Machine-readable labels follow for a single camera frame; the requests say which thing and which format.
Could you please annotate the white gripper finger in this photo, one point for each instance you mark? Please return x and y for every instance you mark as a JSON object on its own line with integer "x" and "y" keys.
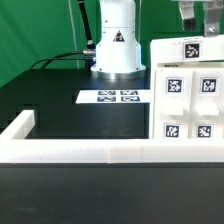
{"x": 186, "y": 8}
{"x": 212, "y": 17}

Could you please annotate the small white box part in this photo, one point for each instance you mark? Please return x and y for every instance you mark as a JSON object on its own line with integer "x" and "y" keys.
{"x": 187, "y": 49}

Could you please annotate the large white cabinet body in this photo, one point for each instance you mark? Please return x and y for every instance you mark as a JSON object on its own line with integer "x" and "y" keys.
{"x": 186, "y": 66}

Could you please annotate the white cabinet door panel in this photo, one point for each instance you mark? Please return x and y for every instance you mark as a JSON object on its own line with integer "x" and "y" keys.
{"x": 207, "y": 104}

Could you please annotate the white marker base plate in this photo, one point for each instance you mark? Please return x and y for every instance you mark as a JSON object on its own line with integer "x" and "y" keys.
{"x": 113, "y": 96}

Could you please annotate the white U-shaped boundary frame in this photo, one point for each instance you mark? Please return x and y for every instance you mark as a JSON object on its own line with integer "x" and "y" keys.
{"x": 16, "y": 147}

